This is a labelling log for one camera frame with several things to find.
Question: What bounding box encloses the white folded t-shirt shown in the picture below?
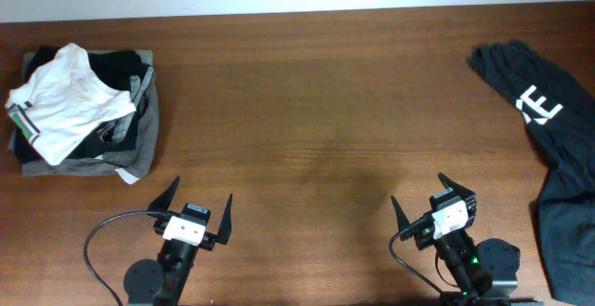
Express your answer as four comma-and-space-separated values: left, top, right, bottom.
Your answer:
5, 43, 136, 166

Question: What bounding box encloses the black cable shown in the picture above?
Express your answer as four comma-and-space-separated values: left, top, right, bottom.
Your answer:
389, 220, 461, 298
83, 209, 169, 306

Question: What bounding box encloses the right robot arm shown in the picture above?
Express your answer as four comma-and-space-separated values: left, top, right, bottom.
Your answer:
389, 173, 540, 306

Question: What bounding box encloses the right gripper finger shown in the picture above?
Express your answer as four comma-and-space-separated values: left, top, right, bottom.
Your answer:
390, 195, 410, 233
438, 172, 476, 198

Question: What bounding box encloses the right black cable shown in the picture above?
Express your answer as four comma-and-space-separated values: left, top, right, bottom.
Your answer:
389, 220, 461, 298

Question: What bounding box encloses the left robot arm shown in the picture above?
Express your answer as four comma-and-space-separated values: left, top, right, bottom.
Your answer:
124, 178, 233, 306

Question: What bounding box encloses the left black cable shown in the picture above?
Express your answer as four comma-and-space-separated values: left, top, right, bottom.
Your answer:
83, 209, 169, 306

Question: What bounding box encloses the grey folded garment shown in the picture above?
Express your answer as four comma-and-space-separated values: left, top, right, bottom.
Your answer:
8, 49, 159, 184

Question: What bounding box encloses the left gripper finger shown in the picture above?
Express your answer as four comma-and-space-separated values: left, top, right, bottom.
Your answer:
217, 194, 232, 245
147, 176, 180, 218

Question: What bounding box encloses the dark green t-shirt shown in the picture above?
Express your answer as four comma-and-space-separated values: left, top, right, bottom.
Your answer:
469, 40, 594, 305

